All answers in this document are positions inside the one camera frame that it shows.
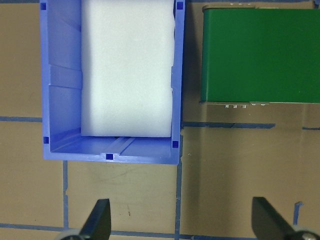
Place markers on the blue plastic storage bin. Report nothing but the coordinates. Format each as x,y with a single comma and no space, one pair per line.
62,100

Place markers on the green belt conveyor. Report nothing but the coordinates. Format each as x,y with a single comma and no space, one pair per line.
262,55

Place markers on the white foam pad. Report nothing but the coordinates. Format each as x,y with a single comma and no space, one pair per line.
127,70

